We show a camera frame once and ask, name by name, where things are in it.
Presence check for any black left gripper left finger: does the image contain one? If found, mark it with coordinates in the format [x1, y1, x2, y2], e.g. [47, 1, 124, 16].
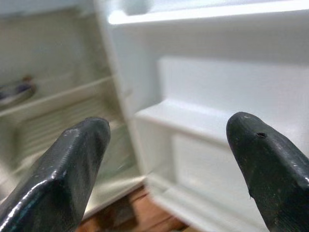
[0, 116, 111, 232]

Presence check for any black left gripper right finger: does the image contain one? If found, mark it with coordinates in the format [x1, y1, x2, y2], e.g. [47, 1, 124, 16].
[226, 112, 309, 232]

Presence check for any silver mini fridge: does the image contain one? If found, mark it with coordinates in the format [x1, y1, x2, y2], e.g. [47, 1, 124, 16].
[0, 0, 309, 232]

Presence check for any dish with dark food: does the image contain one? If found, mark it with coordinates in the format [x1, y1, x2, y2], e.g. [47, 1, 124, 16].
[0, 74, 38, 106]

